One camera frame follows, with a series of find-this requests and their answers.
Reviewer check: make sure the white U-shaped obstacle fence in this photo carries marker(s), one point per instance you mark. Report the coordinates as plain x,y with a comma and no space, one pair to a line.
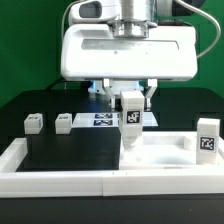
15,184

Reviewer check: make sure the white sheet with fiducial markers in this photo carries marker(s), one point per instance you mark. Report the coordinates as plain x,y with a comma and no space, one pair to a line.
90,120

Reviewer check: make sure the white square tabletop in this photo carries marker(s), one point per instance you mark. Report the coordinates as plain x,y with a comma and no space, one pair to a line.
162,149

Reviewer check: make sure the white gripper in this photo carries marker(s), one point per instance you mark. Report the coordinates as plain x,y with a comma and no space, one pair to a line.
91,52

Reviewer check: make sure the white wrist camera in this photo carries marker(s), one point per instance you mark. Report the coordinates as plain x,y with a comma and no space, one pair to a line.
93,11

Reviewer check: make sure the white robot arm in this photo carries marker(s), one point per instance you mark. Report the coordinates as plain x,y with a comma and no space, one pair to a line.
134,20

